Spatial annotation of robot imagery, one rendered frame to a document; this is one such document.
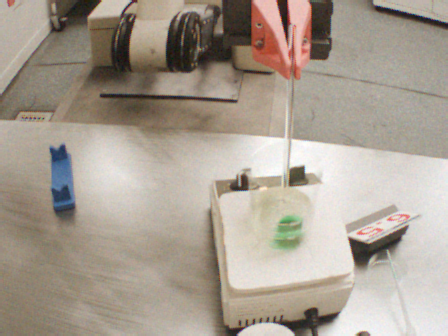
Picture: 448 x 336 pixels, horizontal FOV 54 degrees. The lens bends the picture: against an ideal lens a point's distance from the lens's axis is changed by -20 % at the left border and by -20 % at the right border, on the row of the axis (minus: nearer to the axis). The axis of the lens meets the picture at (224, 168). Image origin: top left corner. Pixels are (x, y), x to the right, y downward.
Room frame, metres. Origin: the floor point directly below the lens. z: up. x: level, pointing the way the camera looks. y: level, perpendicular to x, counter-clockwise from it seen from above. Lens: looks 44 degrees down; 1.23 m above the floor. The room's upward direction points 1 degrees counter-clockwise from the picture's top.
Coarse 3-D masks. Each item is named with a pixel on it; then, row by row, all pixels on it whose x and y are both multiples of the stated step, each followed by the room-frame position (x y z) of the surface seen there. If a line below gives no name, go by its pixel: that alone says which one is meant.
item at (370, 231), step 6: (396, 216) 0.38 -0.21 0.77; (402, 216) 0.38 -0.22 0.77; (408, 216) 0.37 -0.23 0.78; (414, 216) 0.37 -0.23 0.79; (378, 222) 0.38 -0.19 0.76; (384, 222) 0.38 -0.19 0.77; (390, 222) 0.37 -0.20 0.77; (396, 222) 0.36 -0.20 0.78; (402, 222) 0.36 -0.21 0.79; (366, 228) 0.37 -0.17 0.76; (372, 228) 0.37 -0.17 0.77; (378, 228) 0.36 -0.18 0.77; (384, 228) 0.36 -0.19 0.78; (354, 234) 0.36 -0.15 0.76; (360, 234) 0.36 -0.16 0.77; (366, 234) 0.35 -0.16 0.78; (372, 234) 0.35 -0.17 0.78
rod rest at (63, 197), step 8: (64, 144) 0.51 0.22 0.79; (56, 152) 0.50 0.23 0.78; (64, 152) 0.51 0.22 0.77; (56, 160) 0.50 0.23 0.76; (64, 160) 0.50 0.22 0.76; (56, 168) 0.49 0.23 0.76; (64, 168) 0.49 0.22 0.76; (56, 176) 0.47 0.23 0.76; (64, 176) 0.47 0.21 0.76; (72, 176) 0.48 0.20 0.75; (56, 184) 0.46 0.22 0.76; (64, 184) 0.43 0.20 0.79; (72, 184) 0.46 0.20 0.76; (56, 192) 0.43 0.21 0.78; (64, 192) 0.43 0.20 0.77; (72, 192) 0.44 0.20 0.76; (56, 200) 0.43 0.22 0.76; (64, 200) 0.43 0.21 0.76; (72, 200) 0.43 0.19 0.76; (56, 208) 0.42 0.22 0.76; (64, 208) 0.42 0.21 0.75; (72, 208) 0.42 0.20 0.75
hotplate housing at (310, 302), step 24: (216, 192) 0.40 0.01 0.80; (216, 216) 0.36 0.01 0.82; (216, 240) 0.33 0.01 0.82; (288, 288) 0.26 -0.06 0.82; (312, 288) 0.26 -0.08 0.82; (336, 288) 0.26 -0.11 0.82; (240, 312) 0.25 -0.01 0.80; (264, 312) 0.25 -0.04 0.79; (288, 312) 0.25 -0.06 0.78; (312, 312) 0.25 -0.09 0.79; (336, 312) 0.26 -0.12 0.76
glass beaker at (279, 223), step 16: (272, 144) 0.35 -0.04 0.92; (256, 160) 0.33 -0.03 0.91; (272, 160) 0.35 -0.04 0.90; (304, 160) 0.34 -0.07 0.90; (320, 160) 0.33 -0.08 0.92; (256, 176) 0.34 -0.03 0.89; (272, 176) 0.35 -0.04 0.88; (288, 176) 0.35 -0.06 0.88; (304, 176) 0.34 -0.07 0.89; (320, 176) 0.31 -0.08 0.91; (256, 192) 0.31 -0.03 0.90; (272, 192) 0.29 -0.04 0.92; (304, 192) 0.29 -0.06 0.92; (256, 208) 0.30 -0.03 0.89; (272, 208) 0.29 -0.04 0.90; (288, 208) 0.29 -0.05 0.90; (304, 208) 0.29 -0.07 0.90; (256, 224) 0.30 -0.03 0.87; (272, 224) 0.29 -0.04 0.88; (288, 224) 0.29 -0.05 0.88; (304, 224) 0.29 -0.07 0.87; (256, 240) 0.30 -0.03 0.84; (272, 240) 0.29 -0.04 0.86; (288, 240) 0.29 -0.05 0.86; (304, 240) 0.30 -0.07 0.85
